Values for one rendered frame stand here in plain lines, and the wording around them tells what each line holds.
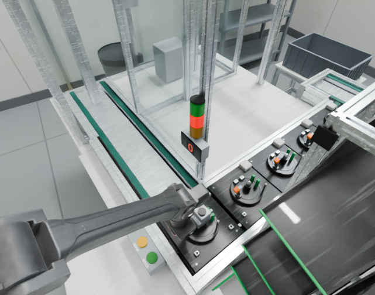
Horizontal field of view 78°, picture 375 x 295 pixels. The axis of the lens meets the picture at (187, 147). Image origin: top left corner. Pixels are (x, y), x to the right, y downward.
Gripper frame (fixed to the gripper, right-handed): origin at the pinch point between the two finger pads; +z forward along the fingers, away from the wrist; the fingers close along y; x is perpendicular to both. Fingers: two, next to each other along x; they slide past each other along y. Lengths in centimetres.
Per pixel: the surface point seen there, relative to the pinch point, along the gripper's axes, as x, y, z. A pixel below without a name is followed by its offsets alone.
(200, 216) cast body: -8.9, -1.0, -2.7
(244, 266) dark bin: -5.0, -22.3, -14.4
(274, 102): -110, 39, 18
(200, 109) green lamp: -20.7, 16.4, -33.4
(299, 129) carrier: -88, 8, 8
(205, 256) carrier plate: -4.3, -10.0, 8.9
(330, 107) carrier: -117, 8, 6
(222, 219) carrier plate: -18.8, -3.5, 8.6
